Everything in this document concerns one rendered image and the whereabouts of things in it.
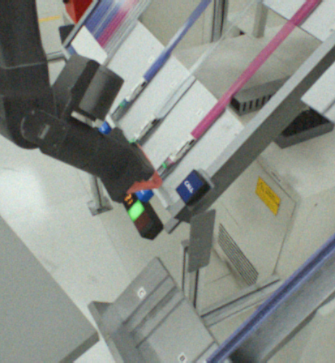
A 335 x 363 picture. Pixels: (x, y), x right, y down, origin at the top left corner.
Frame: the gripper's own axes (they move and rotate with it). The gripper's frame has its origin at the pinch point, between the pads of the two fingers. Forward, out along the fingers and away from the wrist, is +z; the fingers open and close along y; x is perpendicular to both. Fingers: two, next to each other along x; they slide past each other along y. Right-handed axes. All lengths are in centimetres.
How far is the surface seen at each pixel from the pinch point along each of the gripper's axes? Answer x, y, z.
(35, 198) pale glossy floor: 67, 92, 50
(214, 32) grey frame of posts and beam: -28, 73, 50
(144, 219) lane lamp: 11.4, 8.5, 13.6
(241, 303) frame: 19, 0, 53
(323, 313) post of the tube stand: -4.9, -26.8, 10.2
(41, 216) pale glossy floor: 67, 81, 50
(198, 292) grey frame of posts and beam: 18.1, -1.5, 31.4
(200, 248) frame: 6.9, -2.4, 18.4
